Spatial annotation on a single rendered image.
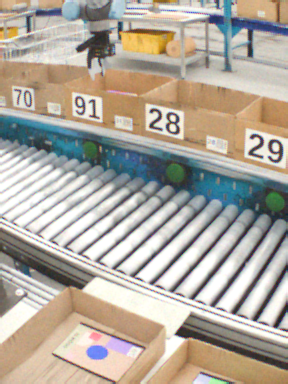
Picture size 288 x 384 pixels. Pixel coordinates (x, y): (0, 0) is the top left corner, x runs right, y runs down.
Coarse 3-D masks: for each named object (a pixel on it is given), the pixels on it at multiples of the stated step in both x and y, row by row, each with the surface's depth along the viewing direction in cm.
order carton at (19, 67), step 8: (0, 64) 250; (8, 64) 250; (16, 64) 246; (24, 64) 242; (32, 64) 238; (40, 64) 235; (0, 72) 252; (8, 72) 253; (16, 72) 249; (0, 80) 215; (0, 88) 217; (8, 96) 217; (8, 104) 219
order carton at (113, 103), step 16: (80, 80) 201; (96, 80) 211; (112, 80) 214; (128, 80) 209; (144, 80) 204; (160, 80) 199; (64, 96) 195; (112, 96) 181; (128, 96) 176; (112, 112) 184; (128, 112) 180; (112, 128) 188
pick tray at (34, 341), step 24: (72, 288) 113; (48, 312) 108; (72, 312) 118; (96, 312) 113; (120, 312) 107; (24, 336) 102; (48, 336) 109; (120, 336) 110; (144, 336) 107; (0, 360) 95; (24, 360) 102; (48, 360) 102; (144, 360) 95
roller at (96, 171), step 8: (96, 168) 190; (80, 176) 184; (88, 176) 185; (96, 176) 188; (72, 184) 179; (80, 184) 181; (56, 192) 174; (64, 192) 175; (72, 192) 177; (48, 200) 169; (56, 200) 171; (32, 208) 165; (40, 208) 165; (48, 208) 168; (24, 216) 160; (32, 216) 162; (40, 216) 164; (16, 224) 157; (24, 224) 158
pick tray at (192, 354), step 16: (176, 352) 94; (192, 352) 99; (208, 352) 96; (224, 352) 93; (160, 368) 89; (176, 368) 97; (192, 368) 100; (208, 368) 99; (224, 368) 96; (240, 368) 93; (256, 368) 90; (272, 368) 87
